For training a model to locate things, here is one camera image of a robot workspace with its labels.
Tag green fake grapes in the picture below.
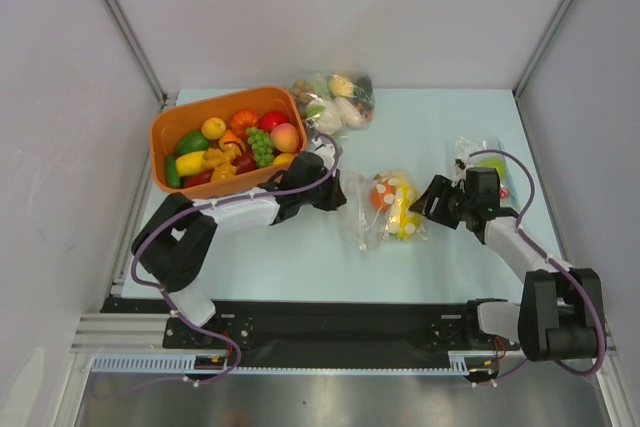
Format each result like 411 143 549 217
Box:
246 127 275 168

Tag yellow fake mango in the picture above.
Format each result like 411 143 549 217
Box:
175 150 206 177

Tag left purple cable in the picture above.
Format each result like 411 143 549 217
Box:
129 132 344 383

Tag green fake bell pepper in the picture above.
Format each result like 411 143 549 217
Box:
175 130 209 156

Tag zip bag of vegetables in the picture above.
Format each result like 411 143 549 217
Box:
289 73 375 138

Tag orange fake pumpkin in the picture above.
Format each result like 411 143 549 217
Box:
230 109 259 135

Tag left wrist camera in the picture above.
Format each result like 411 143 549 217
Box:
309 138 342 170

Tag fake peach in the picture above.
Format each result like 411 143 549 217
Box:
270 123 300 153

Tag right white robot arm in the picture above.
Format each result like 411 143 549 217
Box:
409 167 606 363

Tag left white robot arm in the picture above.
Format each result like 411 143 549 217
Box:
130 152 346 347

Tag white cable duct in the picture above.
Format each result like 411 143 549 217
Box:
91 353 499 378

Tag yellow fake banana bunch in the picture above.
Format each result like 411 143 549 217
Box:
387 180 422 240

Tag fake orange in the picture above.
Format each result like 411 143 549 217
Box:
369 182 396 211

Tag yellow fake lemon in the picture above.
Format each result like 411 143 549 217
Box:
201 117 227 140

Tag orange plastic bin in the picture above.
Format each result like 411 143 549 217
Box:
150 86 307 199

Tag zip bag with pear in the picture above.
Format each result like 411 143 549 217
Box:
445 136 519 210

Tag green fake cucumber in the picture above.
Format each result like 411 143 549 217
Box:
165 154 181 189

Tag red fake apple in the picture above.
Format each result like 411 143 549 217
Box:
258 110 290 133

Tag zip bag of fruit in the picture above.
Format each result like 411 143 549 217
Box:
338 170 427 252

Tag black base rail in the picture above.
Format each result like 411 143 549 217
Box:
101 297 526 375

